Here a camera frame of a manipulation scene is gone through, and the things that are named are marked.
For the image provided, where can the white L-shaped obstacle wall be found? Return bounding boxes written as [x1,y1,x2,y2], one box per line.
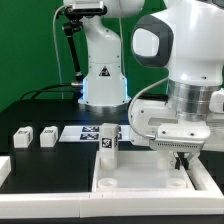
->
[0,159,224,219]

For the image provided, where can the grey camera on mount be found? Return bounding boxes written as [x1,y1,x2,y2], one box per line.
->
[72,0,104,10]

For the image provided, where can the white wall piece left edge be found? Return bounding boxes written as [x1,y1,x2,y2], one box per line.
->
[0,156,11,187]

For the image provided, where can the black cable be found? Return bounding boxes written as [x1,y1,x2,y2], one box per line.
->
[19,83,84,101]

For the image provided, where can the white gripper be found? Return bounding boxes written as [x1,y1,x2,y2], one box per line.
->
[128,99,224,170]

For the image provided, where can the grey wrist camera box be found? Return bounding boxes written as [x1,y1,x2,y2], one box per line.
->
[148,123,212,155]

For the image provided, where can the white plate with fiducial tags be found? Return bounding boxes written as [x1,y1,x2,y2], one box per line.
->
[59,125,130,142]

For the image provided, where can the white square tabletop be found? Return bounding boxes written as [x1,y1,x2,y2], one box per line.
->
[92,151,194,192]

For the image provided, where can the white cable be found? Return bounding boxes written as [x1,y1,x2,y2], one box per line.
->
[52,4,69,100]

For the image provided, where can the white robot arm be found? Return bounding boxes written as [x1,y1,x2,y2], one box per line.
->
[63,0,224,170]

